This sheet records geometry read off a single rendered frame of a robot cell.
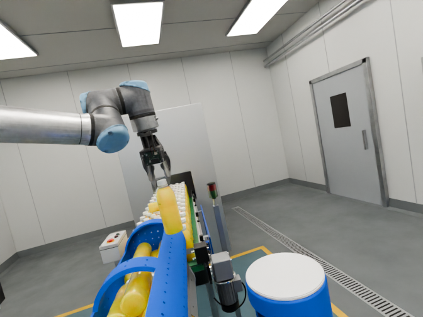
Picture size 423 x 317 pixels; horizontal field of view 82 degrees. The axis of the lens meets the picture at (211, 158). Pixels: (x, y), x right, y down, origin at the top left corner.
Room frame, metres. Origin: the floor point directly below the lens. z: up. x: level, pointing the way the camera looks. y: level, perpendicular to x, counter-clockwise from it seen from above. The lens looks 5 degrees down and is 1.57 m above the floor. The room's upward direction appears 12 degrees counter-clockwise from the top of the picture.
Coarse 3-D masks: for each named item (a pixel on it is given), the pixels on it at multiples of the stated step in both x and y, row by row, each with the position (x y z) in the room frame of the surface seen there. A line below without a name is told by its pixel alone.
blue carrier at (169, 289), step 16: (144, 224) 1.11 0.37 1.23; (160, 224) 1.16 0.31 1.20; (128, 240) 1.09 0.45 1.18; (144, 240) 1.15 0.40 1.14; (160, 240) 1.16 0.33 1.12; (176, 240) 0.99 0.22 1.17; (128, 256) 1.12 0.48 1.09; (160, 256) 0.79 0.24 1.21; (176, 256) 0.86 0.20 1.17; (112, 272) 0.73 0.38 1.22; (128, 272) 0.70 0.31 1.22; (160, 272) 0.69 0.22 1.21; (176, 272) 0.75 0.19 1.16; (112, 288) 0.86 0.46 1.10; (160, 288) 0.62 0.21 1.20; (176, 288) 0.67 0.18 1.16; (96, 304) 0.69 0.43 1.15; (160, 304) 0.56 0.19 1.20; (176, 304) 0.60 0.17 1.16
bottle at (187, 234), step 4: (184, 232) 1.33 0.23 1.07; (188, 232) 1.35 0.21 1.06; (184, 236) 1.32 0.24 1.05; (188, 236) 1.33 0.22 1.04; (188, 240) 1.33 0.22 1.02; (188, 244) 1.33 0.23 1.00; (192, 244) 1.35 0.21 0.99; (188, 256) 1.32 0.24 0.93; (192, 256) 1.33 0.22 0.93; (188, 260) 1.32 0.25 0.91
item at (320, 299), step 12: (324, 288) 0.74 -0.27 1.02; (252, 300) 0.79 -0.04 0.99; (264, 300) 0.74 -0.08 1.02; (300, 300) 0.70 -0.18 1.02; (312, 300) 0.70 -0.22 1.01; (324, 300) 0.73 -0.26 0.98; (264, 312) 0.74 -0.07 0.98; (276, 312) 0.71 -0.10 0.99; (288, 312) 0.70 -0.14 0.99; (300, 312) 0.70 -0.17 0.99; (312, 312) 0.70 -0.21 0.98; (324, 312) 0.72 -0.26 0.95
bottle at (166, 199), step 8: (160, 192) 0.88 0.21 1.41; (168, 192) 0.88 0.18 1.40; (160, 200) 0.87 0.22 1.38; (168, 200) 0.87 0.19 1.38; (160, 208) 0.88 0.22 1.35; (168, 208) 0.87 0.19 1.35; (176, 208) 0.89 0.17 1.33; (168, 216) 0.87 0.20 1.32; (176, 216) 0.88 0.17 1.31; (168, 224) 0.87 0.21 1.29; (176, 224) 0.88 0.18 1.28; (168, 232) 0.88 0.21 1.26; (176, 232) 0.88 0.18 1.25
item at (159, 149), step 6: (144, 132) 0.84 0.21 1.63; (150, 132) 0.82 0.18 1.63; (144, 138) 0.84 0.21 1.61; (150, 138) 0.84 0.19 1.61; (144, 144) 0.83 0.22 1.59; (150, 144) 0.84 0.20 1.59; (156, 144) 0.89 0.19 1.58; (144, 150) 0.82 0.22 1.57; (150, 150) 0.81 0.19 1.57; (156, 150) 0.82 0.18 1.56; (162, 150) 0.88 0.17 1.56; (144, 156) 0.82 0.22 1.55; (150, 156) 0.82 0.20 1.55; (156, 156) 0.82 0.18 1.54; (162, 156) 0.84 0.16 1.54; (144, 162) 0.84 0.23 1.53; (150, 162) 0.82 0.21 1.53; (156, 162) 0.83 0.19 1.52
